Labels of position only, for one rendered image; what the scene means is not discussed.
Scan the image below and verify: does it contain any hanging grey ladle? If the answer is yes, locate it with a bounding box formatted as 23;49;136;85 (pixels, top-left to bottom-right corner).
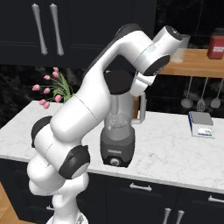
180;76;194;109

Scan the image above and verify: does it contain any dark upper cupboard door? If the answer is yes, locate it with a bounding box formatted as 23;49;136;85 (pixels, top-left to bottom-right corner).
0;0;49;66
47;0;158;70

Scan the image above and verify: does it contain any dark drawer front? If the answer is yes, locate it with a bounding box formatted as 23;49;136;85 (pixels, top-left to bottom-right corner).
105;175;179;208
177;186;224;214

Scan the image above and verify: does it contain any silver cupboard handle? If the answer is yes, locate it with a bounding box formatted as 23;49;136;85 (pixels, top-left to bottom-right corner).
174;209;186;224
162;206;172;224
49;3;65;57
31;3;49;56

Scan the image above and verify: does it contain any grey blender with clear jar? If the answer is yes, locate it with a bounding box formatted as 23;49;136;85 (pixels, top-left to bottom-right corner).
100;92;148;169

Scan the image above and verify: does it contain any wooden wall shelf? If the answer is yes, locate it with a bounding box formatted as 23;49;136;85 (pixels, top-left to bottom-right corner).
158;48;224;80

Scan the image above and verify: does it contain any pink tulip bouquet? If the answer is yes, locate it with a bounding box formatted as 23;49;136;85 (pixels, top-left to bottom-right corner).
31;66;74;110

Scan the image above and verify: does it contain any hanging grey slotted turner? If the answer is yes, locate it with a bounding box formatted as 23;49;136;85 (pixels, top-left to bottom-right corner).
195;77;209;113

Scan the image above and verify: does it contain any silver drawer handle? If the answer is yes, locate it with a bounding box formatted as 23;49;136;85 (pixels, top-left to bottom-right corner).
207;194;224;204
129;182;153;193

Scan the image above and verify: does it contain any clear plastic container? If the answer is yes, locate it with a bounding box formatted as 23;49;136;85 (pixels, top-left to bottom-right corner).
170;34;192;64

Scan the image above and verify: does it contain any silver lower cupboard handle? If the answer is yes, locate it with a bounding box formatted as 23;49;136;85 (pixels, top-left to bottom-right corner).
162;206;172;224
174;209;186;224

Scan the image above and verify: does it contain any red jar with black lid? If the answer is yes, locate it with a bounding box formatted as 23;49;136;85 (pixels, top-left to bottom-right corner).
206;27;224;60

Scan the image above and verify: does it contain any white kitchen scale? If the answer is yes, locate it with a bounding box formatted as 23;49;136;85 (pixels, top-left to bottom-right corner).
187;110;215;140

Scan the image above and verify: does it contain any dark lower cupboard run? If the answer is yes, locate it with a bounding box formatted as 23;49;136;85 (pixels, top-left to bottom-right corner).
0;157;56;224

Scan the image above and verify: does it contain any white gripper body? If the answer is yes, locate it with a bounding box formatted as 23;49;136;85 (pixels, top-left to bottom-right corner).
129;71;158;98

